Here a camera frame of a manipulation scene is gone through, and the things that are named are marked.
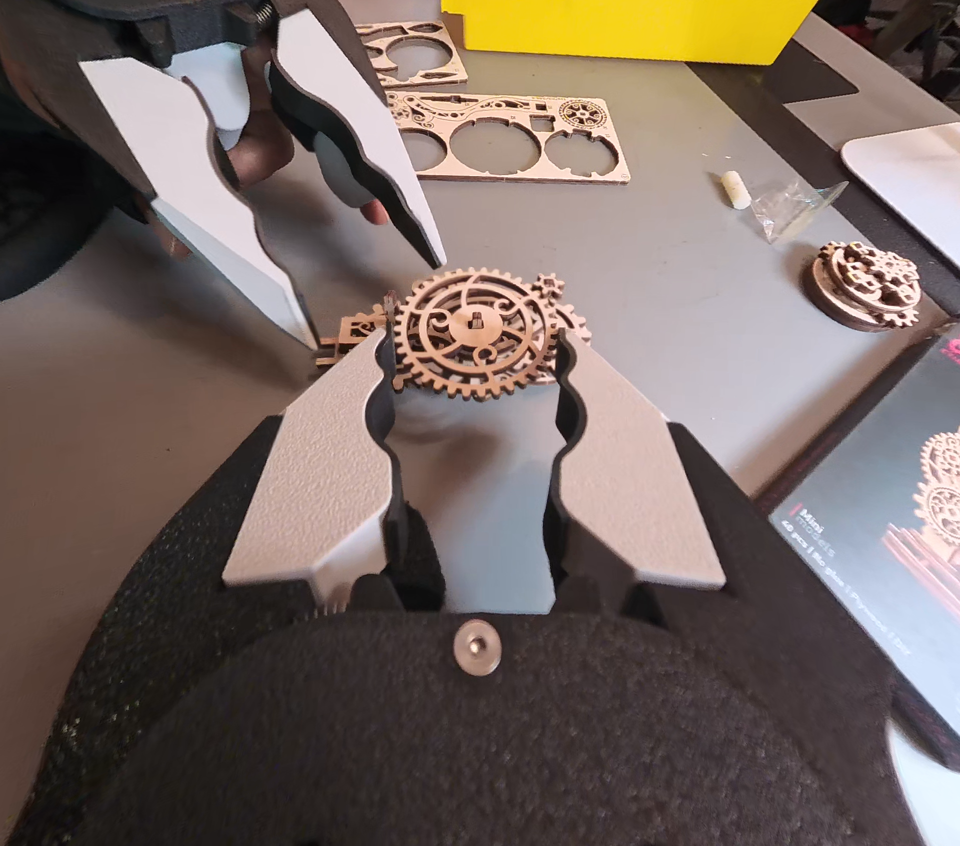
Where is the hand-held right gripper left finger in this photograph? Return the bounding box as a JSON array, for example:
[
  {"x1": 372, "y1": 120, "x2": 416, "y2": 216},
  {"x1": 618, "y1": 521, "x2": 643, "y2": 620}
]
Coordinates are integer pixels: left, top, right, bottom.
[{"x1": 221, "y1": 330, "x2": 421, "y2": 610}]

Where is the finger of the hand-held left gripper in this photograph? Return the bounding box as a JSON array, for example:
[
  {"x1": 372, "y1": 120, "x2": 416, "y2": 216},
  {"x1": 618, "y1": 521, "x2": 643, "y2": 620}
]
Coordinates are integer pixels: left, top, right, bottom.
[
  {"x1": 77, "y1": 58, "x2": 322, "y2": 352},
  {"x1": 264, "y1": 7, "x2": 450, "y2": 269}
]

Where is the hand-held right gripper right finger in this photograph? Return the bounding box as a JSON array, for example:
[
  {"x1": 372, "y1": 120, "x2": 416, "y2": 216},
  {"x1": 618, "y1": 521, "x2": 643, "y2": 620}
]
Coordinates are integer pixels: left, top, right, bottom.
[{"x1": 551, "y1": 328, "x2": 729, "y2": 612}]

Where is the wooden clock model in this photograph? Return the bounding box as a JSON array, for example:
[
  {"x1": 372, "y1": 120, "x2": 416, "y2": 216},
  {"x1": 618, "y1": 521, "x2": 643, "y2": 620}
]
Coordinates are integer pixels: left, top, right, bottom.
[{"x1": 315, "y1": 272, "x2": 594, "y2": 389}]

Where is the large wooden gear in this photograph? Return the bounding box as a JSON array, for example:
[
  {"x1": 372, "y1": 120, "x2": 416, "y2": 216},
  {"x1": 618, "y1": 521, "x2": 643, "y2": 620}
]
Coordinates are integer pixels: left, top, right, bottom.
[{"x1": 391, "y1": 268, "x2": 564, "y2": 404}]

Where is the short wooden part sheet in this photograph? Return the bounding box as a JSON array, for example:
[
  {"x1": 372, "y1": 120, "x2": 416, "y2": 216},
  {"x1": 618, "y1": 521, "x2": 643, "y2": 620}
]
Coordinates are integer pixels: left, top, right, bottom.
[{"x1": 352, "y1": 21, "x2": 470, "y2": 91}]

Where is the black mesh chair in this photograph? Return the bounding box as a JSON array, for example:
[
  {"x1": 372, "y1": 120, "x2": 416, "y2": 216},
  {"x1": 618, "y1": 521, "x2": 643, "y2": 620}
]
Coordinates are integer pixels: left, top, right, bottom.
[{"x1": 0, "y1": 126, "x2": 162, "y2": 303}]

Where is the long wooden part sheet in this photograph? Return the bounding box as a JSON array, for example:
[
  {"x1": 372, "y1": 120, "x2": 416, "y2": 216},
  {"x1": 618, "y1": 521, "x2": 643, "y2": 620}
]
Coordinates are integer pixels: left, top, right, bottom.
[{"x1": 384, "y1": 94, "x2": 633, "y2": 187}]

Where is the black model kit box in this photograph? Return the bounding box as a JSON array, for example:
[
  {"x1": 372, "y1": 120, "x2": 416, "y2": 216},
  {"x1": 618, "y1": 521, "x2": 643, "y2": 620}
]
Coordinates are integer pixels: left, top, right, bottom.
[{"x1": 753, "y1": 324, "x2": 960, "y2": 749}]

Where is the small round wooden gear model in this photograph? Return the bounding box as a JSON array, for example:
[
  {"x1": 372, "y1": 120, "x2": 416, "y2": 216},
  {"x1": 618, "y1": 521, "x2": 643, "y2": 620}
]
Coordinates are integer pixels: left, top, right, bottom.
[{"x1": 804, "y1": 240, "x2": 922, "y2": 335}]

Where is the clear plastic bag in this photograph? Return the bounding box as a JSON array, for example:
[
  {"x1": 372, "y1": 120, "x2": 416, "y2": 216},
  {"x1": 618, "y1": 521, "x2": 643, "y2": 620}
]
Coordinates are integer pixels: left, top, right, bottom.
[{"x1": 750, "y1": 178, "x2": 850, "y2": 243}]

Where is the white rounded pad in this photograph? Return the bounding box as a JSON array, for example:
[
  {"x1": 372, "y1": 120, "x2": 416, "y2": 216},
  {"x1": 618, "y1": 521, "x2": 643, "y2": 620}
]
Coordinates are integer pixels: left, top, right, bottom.
[{"x1": 840, "y1": 122, "x2": 960, "y2": 262}]

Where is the white smooth object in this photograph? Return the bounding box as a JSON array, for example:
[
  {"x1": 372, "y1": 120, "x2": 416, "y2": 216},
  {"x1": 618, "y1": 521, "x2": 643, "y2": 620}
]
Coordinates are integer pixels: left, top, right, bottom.
[{"x1": 885, "y1": 711, "x2": 960, "y2": 846}]

